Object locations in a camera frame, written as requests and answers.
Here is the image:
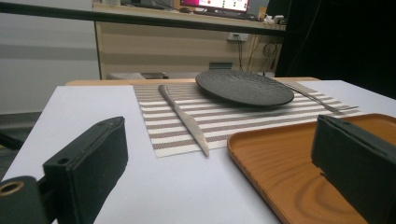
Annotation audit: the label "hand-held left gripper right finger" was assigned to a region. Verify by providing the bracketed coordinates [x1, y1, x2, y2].
[311, 114, 396, 224]

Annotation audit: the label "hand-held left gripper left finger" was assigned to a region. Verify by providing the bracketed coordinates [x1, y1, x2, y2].
[42, 116, 129, 224]

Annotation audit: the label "orange wooden tray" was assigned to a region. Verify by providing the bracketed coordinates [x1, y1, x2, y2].
[227, 113, 396, 224]

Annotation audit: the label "silver fork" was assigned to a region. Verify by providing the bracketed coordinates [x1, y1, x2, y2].
[281, 81, 361, 114]

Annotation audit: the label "silver table knife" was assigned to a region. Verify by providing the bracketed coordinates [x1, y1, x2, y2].
[158, 84, 210, 158]

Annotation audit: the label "black textured plate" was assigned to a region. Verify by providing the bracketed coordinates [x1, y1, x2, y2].
[195, 68, 295, 108]

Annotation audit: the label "white cabinet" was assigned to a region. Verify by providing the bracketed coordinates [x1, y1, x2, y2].
[0, 13, 101, 115]

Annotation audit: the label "black curtain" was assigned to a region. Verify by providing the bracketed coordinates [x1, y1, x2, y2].
[275, 0, 396, 101]

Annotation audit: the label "light wooden desk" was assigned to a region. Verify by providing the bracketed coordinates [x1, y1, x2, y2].
[92, 3, 287, 80]

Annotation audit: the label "striped placemat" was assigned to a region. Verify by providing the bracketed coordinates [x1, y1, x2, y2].
[133, 81, 362, 159]

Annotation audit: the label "white power socket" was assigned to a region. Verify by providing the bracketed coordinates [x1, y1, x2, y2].
[226, 32, 250, 43]

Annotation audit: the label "black keyboard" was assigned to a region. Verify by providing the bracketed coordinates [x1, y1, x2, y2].
[192, 9, 260, 21]

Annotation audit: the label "computer monitor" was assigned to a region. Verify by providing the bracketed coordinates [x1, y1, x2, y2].
[179, 0, 251, 13]

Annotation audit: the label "black frame bar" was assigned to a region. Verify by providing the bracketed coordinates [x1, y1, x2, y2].
[0, 1, 287, 36]

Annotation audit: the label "hanging desk cables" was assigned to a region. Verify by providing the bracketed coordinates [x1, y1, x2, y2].
[233, 34, 279, 73]

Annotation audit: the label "dark desk handle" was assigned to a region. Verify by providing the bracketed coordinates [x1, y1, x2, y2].
[208, 62, 233, 71]

